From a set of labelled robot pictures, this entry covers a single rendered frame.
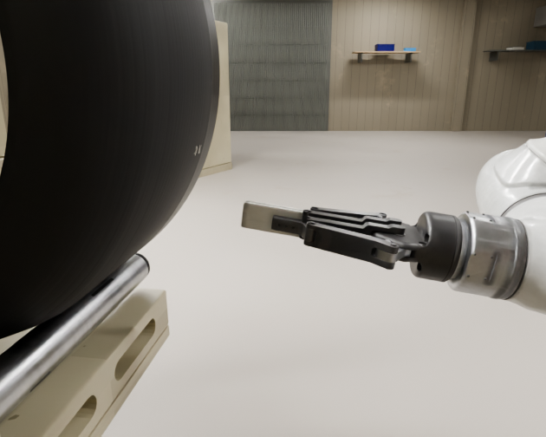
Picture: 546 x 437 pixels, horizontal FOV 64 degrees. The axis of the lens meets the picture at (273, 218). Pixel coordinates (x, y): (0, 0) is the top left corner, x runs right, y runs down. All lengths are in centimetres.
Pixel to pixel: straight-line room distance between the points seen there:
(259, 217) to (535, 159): 35
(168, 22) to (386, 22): 1247
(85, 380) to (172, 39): 35
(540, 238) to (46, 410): 51
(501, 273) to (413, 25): 1259
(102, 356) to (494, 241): 44
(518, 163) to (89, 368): 57
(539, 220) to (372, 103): 1218
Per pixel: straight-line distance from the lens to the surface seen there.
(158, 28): 38
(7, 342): 75
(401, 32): 1291
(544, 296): 52
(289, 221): 48
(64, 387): 52
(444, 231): 48
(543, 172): 62
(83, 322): 53
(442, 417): 185
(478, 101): 1362
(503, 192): 62
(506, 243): 49
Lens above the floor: 115
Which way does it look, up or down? 17 degrees down
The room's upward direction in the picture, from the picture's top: straight up
